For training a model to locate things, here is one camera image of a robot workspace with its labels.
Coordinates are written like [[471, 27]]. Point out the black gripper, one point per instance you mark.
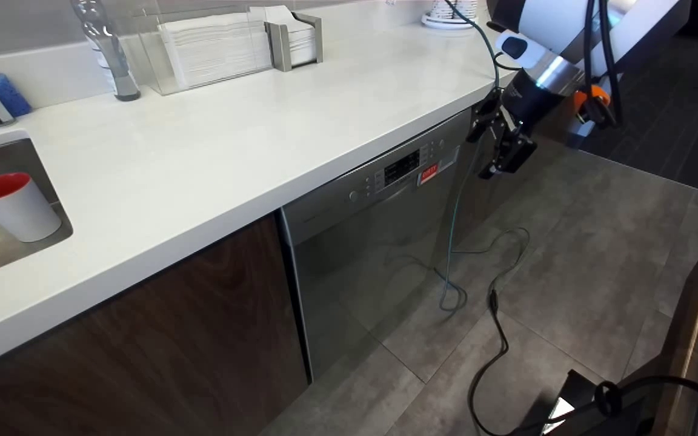
[[511, 142]]

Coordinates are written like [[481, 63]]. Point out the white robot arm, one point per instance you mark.
[[565, 50]]

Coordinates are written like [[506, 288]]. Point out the stainless steel dishwasher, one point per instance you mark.
[[361, 242]]

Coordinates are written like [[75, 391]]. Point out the red dirty magnet sign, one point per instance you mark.
[[432, 172]]

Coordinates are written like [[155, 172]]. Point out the white round countertop object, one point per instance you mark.
[[450, 13]]

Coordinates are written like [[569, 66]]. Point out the metal napkin holder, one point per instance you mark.
[[295, 40]]

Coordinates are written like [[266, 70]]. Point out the wooden furniture edge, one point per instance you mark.
[[679, 357]]

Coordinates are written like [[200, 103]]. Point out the black device on floor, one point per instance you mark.
[[606, 407]]

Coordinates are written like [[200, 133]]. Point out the dark wood left cabinet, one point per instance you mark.
[[206, 346]]

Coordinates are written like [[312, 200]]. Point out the chrome tall faucet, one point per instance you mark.
[[106, 42]]

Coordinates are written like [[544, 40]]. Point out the white cup red interior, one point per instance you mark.
[[25, 212]]

